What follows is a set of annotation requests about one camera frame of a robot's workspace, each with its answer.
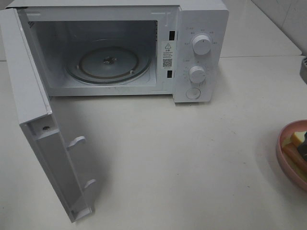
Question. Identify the white microwave oven body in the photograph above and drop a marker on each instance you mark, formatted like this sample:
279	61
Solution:
64	28

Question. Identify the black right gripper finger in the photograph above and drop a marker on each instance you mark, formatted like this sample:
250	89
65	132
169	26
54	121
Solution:
302	148

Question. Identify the glass microwave turntable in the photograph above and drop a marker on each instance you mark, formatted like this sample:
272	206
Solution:
108	65

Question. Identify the upper white power knob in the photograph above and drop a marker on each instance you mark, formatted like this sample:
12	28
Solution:
202	44

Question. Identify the round door release button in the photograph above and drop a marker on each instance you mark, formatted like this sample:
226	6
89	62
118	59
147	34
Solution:
193	93

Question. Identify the white bread slice top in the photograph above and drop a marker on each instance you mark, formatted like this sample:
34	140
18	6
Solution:
298	138

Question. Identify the white timer knob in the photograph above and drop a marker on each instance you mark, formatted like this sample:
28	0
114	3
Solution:
197	74

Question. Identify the white warning label sticker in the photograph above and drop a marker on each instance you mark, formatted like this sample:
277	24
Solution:
168	54

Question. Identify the white microwave door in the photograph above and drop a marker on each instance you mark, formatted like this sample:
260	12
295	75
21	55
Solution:
35	115

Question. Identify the pink round plate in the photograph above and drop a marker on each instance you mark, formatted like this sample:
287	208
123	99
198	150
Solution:
286	132

